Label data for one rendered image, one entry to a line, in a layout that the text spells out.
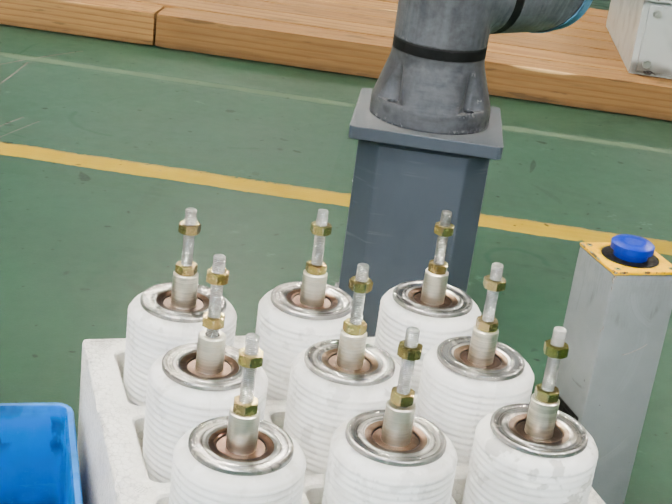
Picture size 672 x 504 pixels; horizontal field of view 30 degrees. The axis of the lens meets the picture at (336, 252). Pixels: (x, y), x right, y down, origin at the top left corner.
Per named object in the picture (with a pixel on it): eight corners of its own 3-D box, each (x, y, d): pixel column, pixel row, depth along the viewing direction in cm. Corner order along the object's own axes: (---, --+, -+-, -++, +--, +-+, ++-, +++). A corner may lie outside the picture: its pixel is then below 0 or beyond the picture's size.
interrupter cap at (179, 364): (160, 347, 103) (160, 339, 103) (251, 350, 104) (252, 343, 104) (162, 393, 96) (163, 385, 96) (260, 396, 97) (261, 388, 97)
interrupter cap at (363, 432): (452, 430, 96) (454, 422, 96) (435, 480, 89) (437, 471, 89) (357, 407, 98) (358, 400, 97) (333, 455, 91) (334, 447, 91)
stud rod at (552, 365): (543, 412, 97) (561, 324, 94) (550, 418, 96) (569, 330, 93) (532, 413, 97) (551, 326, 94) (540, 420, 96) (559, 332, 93)
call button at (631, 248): (600, 252, 118) (604, 232, 117) (637, 252, 119) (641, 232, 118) (620, 270, 115) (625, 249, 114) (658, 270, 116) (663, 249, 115)
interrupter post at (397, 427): (413, 438, 94) (420, 400, 93) (407, 454, 92) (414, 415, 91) (382, 431, 95) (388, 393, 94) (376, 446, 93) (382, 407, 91)
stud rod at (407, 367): (394, 423, 92) (409, 332, 89) (390, 416, 93) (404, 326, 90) (407, 422, 93) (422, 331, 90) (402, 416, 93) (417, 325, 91)
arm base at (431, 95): (373, 92, 165) (383, 17, 162) (487, 108, 165) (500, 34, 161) (364, 123, 151) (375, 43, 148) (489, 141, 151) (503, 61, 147)
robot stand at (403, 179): (334, 290, 178) (361, 87, 167) (464, 310, 178) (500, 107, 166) (320, 348, 161) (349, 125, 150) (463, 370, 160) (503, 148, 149)
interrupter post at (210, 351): (193, 363, 101) (196, 326, 100) (222, 364, 102) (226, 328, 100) (194, 377, 99) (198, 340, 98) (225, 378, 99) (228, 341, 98)
